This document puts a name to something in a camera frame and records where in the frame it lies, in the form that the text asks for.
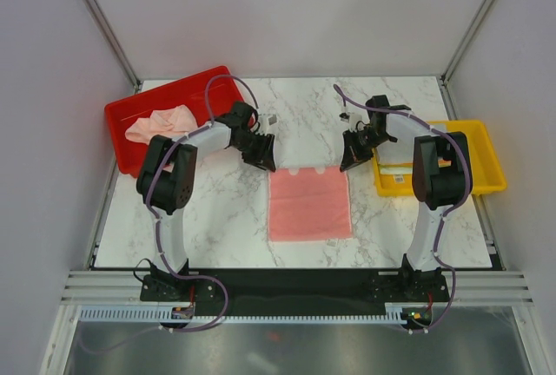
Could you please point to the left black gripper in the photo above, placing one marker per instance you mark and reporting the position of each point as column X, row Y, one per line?
column 264, row 156

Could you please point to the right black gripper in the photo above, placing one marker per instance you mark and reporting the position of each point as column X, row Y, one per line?
column 353, row 154

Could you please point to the pink striped towel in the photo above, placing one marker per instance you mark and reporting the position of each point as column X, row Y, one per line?
column 308, row 204

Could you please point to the grey towel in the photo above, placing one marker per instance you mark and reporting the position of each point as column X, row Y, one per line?
column 442, row 127

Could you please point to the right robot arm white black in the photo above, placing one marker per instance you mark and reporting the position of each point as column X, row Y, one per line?
column 441, row 170

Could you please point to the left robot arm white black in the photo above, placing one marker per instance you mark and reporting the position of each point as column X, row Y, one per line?
column 166, row 179

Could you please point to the plain peach towel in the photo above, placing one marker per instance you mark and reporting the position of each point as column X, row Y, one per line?
column 168, row 123

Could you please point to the yellow plastic bin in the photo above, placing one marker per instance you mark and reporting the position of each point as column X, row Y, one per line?
column 488, row 176

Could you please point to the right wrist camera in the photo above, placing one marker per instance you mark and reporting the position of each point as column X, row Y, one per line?
column 353, row 120

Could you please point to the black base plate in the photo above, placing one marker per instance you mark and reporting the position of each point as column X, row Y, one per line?
column 281, row 291

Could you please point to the white slotted cable duct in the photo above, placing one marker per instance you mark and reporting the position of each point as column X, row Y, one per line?
column 391, row 315

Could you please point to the right aluminium frame post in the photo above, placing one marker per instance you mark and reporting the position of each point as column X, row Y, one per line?
column 470, row 33

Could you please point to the aluminium frame post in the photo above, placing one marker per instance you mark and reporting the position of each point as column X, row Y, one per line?
column 102, row 23
column 470, row 33

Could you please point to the left aluminium frame post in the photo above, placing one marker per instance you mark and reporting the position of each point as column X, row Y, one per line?
column 102, row 23

